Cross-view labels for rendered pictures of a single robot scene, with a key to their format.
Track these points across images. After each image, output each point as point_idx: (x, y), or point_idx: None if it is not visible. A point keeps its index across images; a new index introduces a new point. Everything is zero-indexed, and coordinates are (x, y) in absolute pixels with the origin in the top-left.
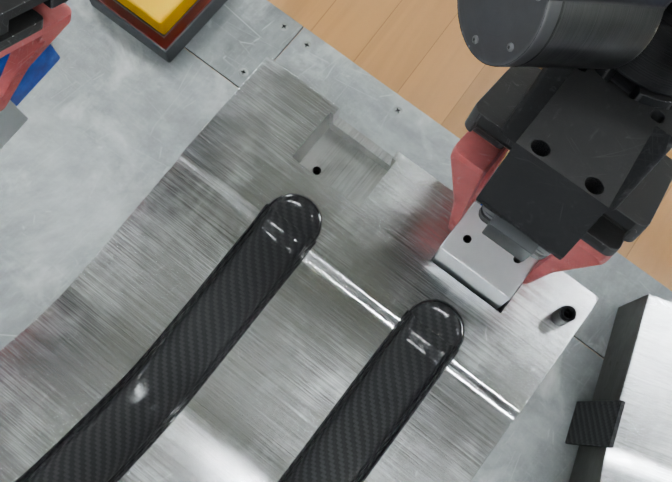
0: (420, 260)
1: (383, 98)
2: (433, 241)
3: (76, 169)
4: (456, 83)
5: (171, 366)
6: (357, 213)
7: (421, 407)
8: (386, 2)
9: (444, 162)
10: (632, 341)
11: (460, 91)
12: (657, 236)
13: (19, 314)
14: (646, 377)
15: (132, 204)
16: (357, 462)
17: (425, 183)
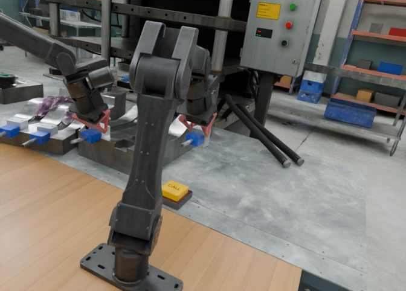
0: (112, 134)
1: (112, 182)
2: (109, 135)
3: (185, 174)
4: (90, 185)
5: None
6: (124, 138)
7: (115, 125)
8: (107, 198)
9: (98, 172)
10: (68, 137)
11: (89, 183)
12: (46, 163)
13: (190, 159)
14: (68, 133)
15: (172, 169)
16: (126, 125)
17: (109, 140)
